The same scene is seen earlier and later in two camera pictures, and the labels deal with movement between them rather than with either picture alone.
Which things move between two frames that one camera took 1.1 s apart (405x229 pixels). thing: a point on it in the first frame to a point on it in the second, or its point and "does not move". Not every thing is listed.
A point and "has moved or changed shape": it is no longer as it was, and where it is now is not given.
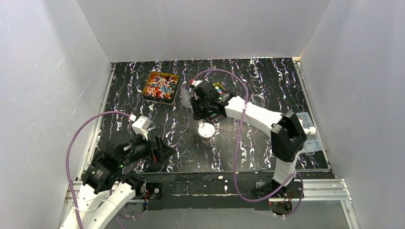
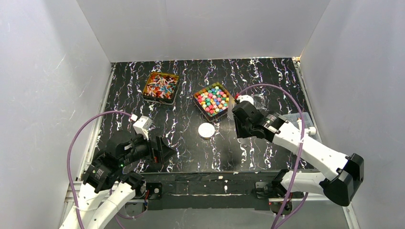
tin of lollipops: (161, 87) does not move
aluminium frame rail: (316, 191) does not move
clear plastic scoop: (186, 97) has moved or changed shape
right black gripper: (196, 107) to (241, 118)
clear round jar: (258, 99) does not move
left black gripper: (154, 149) does not move
